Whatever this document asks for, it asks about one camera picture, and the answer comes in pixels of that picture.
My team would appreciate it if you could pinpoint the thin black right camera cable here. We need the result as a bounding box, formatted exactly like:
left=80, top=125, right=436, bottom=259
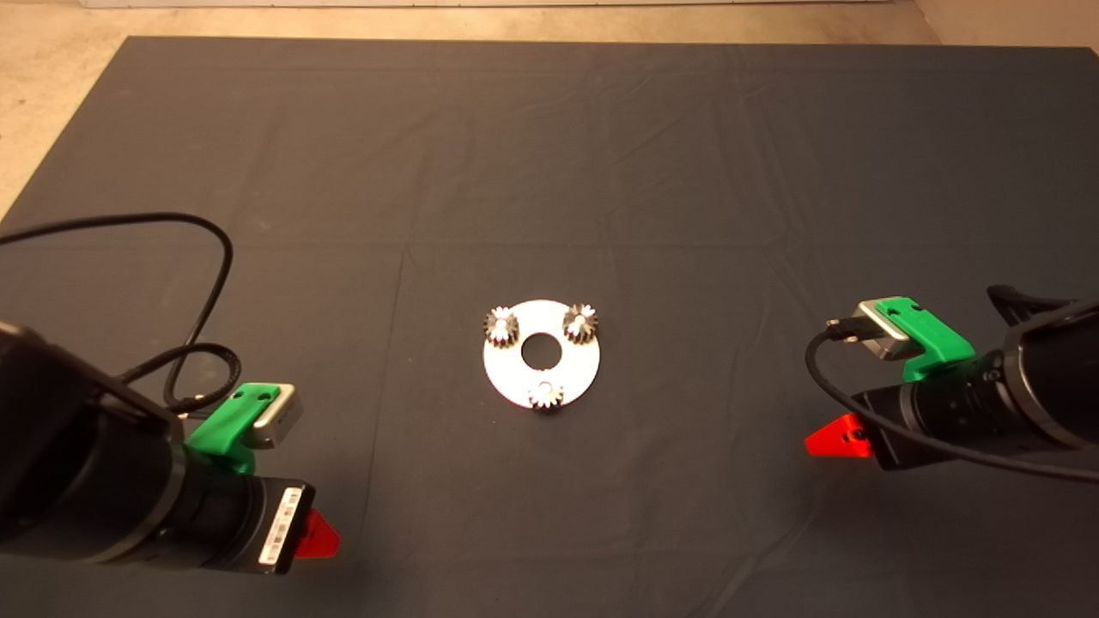
left=805, top=318, right=1099, bottom=482

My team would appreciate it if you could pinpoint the dark grey table cloth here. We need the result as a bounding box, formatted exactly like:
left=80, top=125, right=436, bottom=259
left=0, top=34, right=1099, bottom=618

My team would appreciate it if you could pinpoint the green right camera mount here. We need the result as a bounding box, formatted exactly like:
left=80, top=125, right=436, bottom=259
left=876, top=297, right=977, bottom=383

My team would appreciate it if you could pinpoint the silver right camera box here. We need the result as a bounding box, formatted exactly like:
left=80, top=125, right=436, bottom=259
left=859, top=300, right=913, bottom=361

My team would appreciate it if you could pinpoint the dark bevel gear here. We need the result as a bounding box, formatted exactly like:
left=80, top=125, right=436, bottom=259
left=562, top=303, right=599, bottom=346

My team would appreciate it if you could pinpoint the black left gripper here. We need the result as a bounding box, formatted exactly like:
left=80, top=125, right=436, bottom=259
left=176, top=472, right=342, bottom=576

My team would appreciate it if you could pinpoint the silver camera box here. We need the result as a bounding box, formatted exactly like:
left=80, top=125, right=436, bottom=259
left=253, top=384, right=304, bottom=450
left=859, top=300, right=913, bottom=361

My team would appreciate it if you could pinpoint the green left camera mount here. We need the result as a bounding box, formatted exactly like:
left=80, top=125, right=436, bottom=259
left=185, top=383, right=282, bottom=475

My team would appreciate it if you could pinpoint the silver left camera box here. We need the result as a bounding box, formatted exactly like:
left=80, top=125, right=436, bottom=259
left=253, top=384, right=304, bottom=450

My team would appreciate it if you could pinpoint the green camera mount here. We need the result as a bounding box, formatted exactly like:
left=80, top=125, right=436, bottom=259
left=876, top=297, right=977, bottom=383
left=185, top=383, right=282, bottom=475

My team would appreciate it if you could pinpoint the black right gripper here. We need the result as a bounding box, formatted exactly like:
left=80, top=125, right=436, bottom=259
left=805, top=365, right=1031, bottom=471

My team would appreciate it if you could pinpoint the thin black left camera cable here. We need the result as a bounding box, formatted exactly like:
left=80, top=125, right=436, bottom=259
left=0, top=213, right=235, bottom=415

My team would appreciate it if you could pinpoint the round metal carrier plate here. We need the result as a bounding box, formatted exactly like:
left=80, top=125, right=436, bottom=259
left=483, top=299, right=602, bottom=410

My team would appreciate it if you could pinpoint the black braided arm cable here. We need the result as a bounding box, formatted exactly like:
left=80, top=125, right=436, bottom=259
left=118, top=343, right=244, bottom=415

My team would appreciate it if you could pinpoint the thin black camera cable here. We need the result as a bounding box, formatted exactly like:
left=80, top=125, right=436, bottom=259
left=805, top=318, right=1099, bottom=482
left=0, top=213, right=235, bottom=415

